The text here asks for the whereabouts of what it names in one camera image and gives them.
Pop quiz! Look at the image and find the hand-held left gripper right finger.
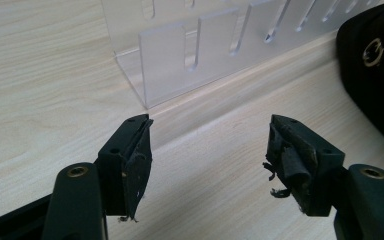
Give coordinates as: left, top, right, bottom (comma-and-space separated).
262, 114, 384, 240

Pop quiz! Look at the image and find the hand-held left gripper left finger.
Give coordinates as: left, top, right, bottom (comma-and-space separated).
41, 113, 155, 240

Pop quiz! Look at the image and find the clear acrylic slotted rack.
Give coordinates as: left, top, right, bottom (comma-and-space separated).
100, 0, 384, 110

